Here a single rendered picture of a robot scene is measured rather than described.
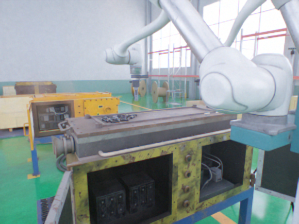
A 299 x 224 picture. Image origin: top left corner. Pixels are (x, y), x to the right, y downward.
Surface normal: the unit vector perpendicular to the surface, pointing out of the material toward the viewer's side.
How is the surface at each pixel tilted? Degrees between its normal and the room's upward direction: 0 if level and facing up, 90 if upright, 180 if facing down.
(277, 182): 90
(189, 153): 90
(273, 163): 90
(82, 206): 90
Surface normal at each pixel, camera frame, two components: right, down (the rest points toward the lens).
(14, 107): 0.51, 0.16
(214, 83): -0.77, 0.26
